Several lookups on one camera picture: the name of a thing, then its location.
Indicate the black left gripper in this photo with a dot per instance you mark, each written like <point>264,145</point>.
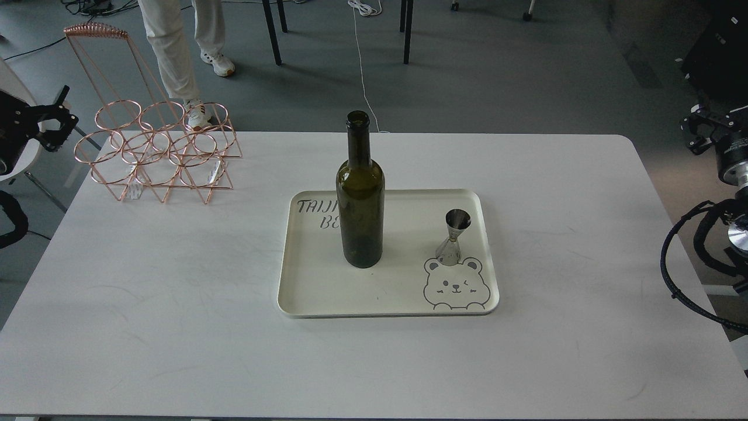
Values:
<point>20,122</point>

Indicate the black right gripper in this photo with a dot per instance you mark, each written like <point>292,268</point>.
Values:
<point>704,128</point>

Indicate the steel double jigger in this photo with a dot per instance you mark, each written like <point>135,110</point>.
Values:
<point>448,252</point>

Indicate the dark green wine bottle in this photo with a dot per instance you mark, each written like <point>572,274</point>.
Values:
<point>360,187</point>

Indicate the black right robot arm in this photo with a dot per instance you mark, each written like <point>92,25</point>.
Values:
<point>731,162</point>

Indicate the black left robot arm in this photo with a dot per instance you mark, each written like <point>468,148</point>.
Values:
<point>49,124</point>

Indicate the black equipment box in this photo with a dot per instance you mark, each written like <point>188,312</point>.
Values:
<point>717,61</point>

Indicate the person in white trousers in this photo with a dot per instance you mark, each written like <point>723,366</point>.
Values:
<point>164,30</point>

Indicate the black table legs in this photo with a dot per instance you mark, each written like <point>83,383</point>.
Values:
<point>406,18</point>

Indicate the cream bear serving tray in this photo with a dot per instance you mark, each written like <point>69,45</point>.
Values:
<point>317,282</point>

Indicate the copper wire bottle rack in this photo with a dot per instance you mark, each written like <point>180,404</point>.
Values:
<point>147,145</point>

